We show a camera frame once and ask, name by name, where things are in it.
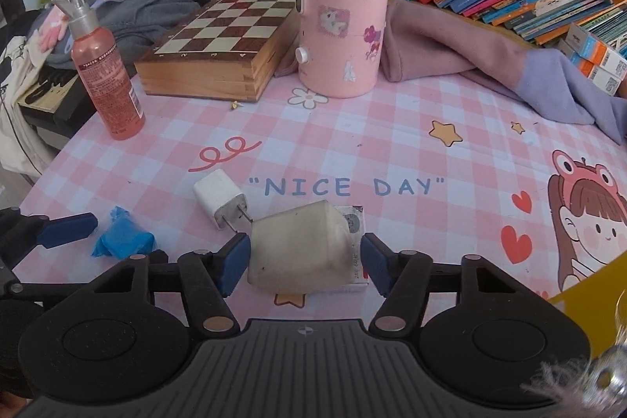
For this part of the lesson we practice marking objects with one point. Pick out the fluffy lilac fur trim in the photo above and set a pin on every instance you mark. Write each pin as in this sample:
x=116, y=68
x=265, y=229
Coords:
x=563, y=383

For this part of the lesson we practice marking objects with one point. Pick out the pink fluffy glove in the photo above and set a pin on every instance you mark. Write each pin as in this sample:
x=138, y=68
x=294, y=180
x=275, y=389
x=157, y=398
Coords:
x=51, y=31

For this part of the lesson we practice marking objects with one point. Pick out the beige rubbery block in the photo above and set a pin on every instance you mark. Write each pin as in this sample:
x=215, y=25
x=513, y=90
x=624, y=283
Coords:
x=299, y=246

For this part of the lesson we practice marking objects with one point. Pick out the pink spray bottle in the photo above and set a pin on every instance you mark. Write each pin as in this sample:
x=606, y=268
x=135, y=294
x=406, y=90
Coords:
x=110, y=80

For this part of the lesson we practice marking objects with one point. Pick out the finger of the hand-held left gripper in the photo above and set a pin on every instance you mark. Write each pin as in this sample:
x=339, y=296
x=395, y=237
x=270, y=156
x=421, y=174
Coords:
x=68, y=229

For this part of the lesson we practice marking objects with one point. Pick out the pink checkered tablecloth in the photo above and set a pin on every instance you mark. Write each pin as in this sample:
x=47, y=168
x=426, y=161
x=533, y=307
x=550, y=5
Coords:
x=392, y=144

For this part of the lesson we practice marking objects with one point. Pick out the small white charger plug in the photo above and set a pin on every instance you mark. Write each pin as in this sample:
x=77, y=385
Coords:
x=218, y=195

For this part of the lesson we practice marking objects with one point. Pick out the white printed tote bag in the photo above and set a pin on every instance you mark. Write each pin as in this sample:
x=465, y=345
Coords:
x=19, y=114

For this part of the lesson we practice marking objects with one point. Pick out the wooden chess board box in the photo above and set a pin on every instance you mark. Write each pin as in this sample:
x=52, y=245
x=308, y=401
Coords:
x=225, y=31

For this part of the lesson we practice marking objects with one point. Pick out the pink and purple cloth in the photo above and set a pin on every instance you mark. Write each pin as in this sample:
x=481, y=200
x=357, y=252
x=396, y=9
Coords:
x=441, y=50

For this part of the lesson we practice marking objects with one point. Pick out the pink sticker canister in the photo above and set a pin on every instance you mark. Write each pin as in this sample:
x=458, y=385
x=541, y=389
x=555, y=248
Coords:
x=343, y=6

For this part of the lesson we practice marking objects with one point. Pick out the grey clothes pile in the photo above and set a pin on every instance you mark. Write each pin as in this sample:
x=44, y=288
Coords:
x=147, y=16

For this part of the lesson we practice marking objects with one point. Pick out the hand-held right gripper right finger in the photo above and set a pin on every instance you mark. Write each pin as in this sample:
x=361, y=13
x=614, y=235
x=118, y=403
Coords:
x=374, y=261

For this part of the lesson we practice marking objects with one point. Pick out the small white card box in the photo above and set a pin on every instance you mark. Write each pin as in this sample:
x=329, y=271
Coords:
x=355, y=222

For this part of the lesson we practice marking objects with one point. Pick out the blue wrapper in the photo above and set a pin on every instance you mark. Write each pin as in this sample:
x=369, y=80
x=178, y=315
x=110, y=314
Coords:
x=122, y=241

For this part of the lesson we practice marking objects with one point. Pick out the black flat case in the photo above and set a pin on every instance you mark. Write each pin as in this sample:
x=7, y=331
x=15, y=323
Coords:
x=54, y=95

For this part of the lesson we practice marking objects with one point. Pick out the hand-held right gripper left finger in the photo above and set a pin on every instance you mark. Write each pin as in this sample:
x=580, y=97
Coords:
x=234, y=264

